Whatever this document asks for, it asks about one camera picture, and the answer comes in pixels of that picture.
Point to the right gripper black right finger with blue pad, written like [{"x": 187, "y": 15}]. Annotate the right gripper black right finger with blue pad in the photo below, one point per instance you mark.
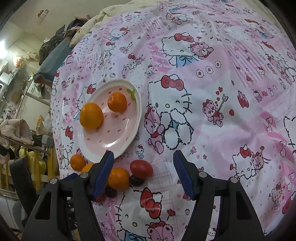
[{"x": 220, "y": 204}]

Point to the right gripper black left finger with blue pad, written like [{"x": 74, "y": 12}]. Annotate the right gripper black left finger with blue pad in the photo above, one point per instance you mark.
[{"x": 67, "y": 203}]

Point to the small red tomato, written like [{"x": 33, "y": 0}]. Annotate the small red tomato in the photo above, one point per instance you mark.
[{"x": 101, "y": 198}]

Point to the dark grape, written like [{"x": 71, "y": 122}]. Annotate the dark grape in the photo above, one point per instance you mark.
[
  {"x": 135, "y": 181},
  {"x": 110, "y": 192}
]

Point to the small tangerine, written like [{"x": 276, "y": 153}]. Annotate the small tangerine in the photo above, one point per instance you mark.
[{"x": 77, "y": 162}]

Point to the large red tomato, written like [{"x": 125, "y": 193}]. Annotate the large red tomato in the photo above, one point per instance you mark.
[{"x": 141, "y": 169}]

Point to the large orange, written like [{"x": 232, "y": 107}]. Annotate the large orange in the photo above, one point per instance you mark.
[{"x": 91, "y": 116}]

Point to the hidden tangerine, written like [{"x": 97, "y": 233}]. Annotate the hidden tangerine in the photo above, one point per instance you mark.
[{"x": 87, "y": 168}]

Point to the yellow wooden rack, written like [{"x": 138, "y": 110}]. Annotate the yellow wooden rack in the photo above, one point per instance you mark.
[{"x": 42, "y": 166}]

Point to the beige plush jacket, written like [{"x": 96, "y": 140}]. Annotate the beige plush jacket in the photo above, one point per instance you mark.
[{"x": 18, "y": 130}]

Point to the pink strawberry pattern plate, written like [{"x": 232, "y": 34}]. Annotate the pink strawberry pattern plate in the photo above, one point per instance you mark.
[{"x": 118, "y": 130}]

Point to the pink cartoon cat bedsheet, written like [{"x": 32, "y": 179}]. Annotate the pink cartoon cat bedsheet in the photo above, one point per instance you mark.
[{"x": 217, "y": 81}]

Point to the dark clothes pile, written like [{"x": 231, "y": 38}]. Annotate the dark clothes pile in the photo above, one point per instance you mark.
[{"x": 63, "y": 33}]

